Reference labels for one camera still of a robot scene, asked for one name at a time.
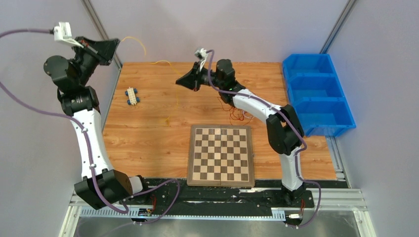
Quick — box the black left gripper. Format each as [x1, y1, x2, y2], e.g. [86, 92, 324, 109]
[72, 37, 121, 87]

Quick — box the wooden chessboard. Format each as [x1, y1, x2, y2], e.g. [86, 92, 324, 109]
[187, 125, 255, 188]

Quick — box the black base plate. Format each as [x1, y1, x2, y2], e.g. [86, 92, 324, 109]
[118, 178, 349, 217]

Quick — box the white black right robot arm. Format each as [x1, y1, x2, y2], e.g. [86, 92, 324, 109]
[175, 59, 307, 206]

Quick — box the yellow cable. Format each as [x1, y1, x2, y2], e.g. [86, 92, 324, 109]
[120, 36, 183, 126]

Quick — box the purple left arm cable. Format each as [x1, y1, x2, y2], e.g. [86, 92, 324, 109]
[0, 29, 181, 226]

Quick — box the blue compartment bin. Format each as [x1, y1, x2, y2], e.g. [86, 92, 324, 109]
[282, 54, 356, 137]

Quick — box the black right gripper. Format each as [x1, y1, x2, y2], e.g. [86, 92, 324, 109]
[177, 61, 225, 91]

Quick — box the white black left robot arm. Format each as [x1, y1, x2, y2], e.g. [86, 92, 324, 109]
[43, 37, 151, 210]

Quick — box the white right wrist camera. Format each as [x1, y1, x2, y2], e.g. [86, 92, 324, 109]
[194, 48, 208, 71]

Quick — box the aluminium frame rail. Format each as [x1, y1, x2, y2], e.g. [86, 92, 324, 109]
[59, 179, 376, 237]

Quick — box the white blue connector block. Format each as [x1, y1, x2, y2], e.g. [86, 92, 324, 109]
[125, 87, 140, 105]

